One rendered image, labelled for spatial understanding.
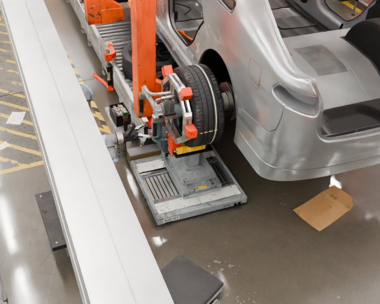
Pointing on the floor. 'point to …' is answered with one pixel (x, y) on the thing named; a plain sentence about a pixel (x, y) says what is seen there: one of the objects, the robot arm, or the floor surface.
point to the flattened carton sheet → (325, 207)
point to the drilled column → (121, 150)
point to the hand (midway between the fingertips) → (147, 129)
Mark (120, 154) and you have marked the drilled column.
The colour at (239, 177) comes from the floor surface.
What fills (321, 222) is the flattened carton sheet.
